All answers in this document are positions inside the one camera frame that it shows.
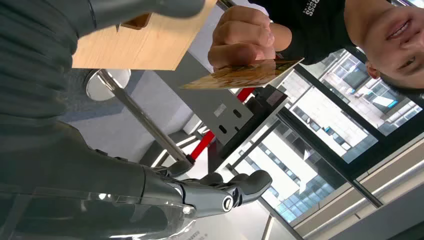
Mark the chrome stanchion post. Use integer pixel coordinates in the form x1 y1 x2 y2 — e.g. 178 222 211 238
85 68 196 167

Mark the grey sign stand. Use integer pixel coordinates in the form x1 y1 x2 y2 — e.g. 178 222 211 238
155 51 289 173

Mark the person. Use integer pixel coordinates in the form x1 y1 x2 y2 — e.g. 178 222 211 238
207 0 424 110

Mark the red barrier belt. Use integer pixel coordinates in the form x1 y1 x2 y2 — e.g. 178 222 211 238
190 87 256 161

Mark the brown wooden card organizer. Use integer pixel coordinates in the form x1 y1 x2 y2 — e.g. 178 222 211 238
119 12 153 31

